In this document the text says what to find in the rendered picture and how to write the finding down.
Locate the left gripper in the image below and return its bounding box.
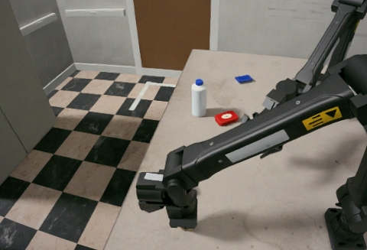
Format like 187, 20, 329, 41
170, 190, 198, 229

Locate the white bottle with blue cap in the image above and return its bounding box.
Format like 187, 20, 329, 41
192, 79, 207, 117

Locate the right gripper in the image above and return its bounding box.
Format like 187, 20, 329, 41
241, 112, 284, 159

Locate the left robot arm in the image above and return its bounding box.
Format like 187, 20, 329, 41
135, 54, 367, 250

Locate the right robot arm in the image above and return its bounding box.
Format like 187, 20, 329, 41
260, 0, 367, 114

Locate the red tin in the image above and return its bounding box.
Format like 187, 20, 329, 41
215, 110, 239, 126

